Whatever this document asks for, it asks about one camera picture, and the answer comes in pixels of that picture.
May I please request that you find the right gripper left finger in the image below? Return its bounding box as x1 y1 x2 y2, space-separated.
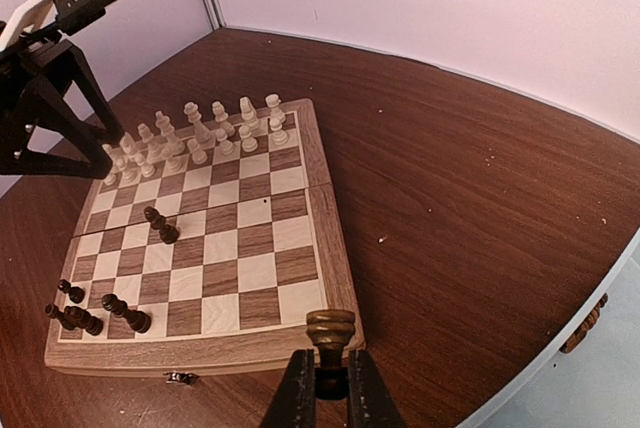
259 349 316 428

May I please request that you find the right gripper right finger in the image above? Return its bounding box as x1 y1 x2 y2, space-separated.
347 350 404 427

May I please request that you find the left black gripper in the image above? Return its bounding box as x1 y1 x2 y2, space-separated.
1 36 124 179

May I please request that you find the dark wooden chess piece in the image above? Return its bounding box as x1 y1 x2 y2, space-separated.
306 309 355 401

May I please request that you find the wooden chess board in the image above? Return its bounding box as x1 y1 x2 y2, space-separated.
44 95 358 377

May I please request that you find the dark pawn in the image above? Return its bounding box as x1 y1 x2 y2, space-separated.
57 279 85 304

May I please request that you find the light blue plastic basket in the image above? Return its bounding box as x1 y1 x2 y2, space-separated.
461 236 639 427

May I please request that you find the row of white chess pieces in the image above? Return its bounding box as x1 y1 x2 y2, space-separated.
102 97 266 186

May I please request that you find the pile of dark chess pieces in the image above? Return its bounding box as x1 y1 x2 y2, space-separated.
559 293 608 354

